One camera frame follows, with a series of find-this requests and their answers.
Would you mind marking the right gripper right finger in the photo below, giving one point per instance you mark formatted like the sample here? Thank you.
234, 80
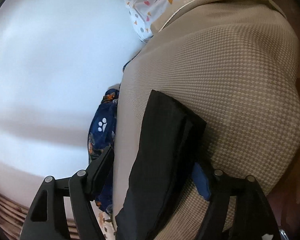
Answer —
237, 209

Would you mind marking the navy dog print blanket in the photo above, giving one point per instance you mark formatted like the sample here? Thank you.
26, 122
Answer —
101, 135

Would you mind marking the white floral pillow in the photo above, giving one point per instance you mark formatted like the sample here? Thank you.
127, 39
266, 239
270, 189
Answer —
106, 224

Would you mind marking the brown striped curtain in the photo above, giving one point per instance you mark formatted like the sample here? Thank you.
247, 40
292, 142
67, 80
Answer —
44, 219

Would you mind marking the beige woven mattress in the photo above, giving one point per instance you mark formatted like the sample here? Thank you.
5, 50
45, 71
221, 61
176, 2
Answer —
234, 64

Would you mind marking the black pants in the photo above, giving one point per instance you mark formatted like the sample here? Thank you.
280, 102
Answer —
168, 148

